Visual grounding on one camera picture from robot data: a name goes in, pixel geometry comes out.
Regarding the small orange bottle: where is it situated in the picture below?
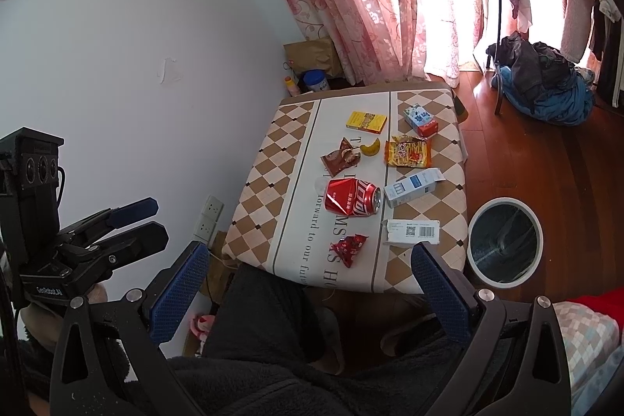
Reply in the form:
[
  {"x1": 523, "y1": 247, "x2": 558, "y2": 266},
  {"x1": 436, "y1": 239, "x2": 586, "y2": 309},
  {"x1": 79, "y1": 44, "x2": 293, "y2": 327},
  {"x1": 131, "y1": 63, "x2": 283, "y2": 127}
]
[{"x1": 285, "y1": 76, "x2": 300, "y2": 97}]

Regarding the red blanket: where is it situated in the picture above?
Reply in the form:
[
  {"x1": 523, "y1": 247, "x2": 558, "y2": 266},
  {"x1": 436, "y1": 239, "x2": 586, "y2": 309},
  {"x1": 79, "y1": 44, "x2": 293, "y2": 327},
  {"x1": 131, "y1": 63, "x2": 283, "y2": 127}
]
[{"x1": 572, "y1": 286, "x2": 624, "y2": 321}]

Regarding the orange yellow snack bag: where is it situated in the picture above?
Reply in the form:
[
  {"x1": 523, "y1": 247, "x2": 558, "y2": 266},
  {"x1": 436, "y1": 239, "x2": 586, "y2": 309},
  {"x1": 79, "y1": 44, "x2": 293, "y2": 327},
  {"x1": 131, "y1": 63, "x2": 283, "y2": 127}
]
[{"x1": 384, "y1": 136, "x2": 431, "y2": 169}]

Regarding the white blue milk carton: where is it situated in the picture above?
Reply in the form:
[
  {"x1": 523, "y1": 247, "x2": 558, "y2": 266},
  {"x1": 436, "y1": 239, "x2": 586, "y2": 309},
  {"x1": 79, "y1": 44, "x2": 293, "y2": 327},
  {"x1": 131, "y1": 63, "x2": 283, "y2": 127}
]
[{"x1": 384, "y1": 168, "x2": 445, "y2": 208}]

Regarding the blue clothes pile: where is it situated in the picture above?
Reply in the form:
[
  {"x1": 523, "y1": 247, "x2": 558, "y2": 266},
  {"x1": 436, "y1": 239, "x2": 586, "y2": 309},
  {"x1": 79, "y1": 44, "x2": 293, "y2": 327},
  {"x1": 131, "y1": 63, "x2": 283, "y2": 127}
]
[{"x1": 486, "y1": 32, "x2": 594, "y2": 126}]

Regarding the brown paper bag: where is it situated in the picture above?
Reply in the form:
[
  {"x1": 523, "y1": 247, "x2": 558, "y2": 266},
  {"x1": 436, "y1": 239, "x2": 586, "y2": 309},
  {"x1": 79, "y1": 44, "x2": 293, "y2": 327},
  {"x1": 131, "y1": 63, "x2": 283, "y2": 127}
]
[{"x1": 284, "y1": 37, "x2": 344, "y2": 78}]

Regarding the checkered bed sheet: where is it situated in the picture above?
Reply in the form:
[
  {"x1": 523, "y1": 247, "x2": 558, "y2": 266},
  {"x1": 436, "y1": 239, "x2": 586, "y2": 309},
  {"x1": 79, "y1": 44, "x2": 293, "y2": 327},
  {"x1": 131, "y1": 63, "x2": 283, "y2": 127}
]
[{"x1": 553, "y1": 302, "x2": 621, "y2": 393}]

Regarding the white wall socket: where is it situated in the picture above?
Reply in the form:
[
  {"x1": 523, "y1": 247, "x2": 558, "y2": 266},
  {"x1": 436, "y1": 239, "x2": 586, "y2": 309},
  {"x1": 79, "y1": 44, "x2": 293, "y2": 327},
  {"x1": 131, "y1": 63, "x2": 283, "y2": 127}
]
[{"x1": 193, "y1": 195, "x2": 223, "y2": 246}]

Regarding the blue white orange carton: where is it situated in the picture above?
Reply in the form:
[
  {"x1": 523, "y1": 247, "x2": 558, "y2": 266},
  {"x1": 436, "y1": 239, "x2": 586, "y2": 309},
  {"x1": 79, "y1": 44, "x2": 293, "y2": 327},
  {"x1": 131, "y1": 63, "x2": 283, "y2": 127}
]
[{"x1": 403, "y1": 104, "x2": 439, "y2": 138}]

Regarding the black clothes rack pole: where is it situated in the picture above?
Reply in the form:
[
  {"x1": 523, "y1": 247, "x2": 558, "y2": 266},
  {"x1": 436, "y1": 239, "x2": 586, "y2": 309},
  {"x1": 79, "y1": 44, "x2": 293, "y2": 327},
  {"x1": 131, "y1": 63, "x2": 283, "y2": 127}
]
[{"x1": 492, "y1": 0, "x2": 503, "y2": 116}]

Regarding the yellow small box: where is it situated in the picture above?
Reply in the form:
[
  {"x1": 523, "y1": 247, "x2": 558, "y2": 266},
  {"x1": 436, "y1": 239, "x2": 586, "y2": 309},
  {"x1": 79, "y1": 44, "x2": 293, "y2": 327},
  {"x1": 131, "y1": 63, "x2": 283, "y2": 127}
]
[{"x1": 346, "y1": 111, "x2": 387, "y2": 134}]

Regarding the checkered tablecloth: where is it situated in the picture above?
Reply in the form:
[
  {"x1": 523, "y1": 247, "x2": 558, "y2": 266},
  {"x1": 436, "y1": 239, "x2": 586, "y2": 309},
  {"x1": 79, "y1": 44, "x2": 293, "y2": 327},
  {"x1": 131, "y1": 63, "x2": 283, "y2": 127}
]
[{"x1": 223, "y1": 82, "x2": 468, "y2": 295}]

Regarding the brown snack wrapper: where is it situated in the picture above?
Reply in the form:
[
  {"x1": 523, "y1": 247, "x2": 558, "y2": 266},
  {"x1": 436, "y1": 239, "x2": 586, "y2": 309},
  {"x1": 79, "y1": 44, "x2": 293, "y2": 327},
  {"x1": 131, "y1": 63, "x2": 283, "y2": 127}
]
[{"x1": 321, "y1": 137, "x2": 362, "y2": 177}]

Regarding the crushed red soda can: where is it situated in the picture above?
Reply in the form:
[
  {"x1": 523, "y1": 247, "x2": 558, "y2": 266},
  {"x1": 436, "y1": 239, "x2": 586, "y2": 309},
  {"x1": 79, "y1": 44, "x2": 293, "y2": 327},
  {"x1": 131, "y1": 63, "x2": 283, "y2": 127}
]
[{"x1": 324, "y1": 177, "x2": 382, "y2": 218}]

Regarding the red crumpled wrapper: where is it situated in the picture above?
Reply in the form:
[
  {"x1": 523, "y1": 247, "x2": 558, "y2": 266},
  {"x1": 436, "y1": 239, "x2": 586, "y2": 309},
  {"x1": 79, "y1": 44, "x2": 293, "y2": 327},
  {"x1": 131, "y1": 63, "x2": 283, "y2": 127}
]
[{"x1": 330, "y1": 234, "x2": 368, "y2": 268}]

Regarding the white barcode box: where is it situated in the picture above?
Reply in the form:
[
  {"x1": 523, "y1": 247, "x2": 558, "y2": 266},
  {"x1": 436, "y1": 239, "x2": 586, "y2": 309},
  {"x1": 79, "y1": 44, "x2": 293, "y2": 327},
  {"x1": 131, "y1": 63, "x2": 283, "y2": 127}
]
[{"x1": 384, "y1": 220, "x2": 440, "y2": 247}]

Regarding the white trash bin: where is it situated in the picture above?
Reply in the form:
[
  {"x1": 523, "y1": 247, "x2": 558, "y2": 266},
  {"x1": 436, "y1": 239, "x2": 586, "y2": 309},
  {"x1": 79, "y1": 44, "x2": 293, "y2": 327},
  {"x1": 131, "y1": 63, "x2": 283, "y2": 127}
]
[{"x1": 466, "y1": 196, "x2": 544, "y2": 289}]

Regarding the blue lid jar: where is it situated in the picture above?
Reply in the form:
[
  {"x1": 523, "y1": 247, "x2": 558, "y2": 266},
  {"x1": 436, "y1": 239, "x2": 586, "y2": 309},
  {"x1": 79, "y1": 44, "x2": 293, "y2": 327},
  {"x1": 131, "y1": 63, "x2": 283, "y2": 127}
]
[{"x1": 303, "y1": 70, "x2": 330, "y2": 92}]

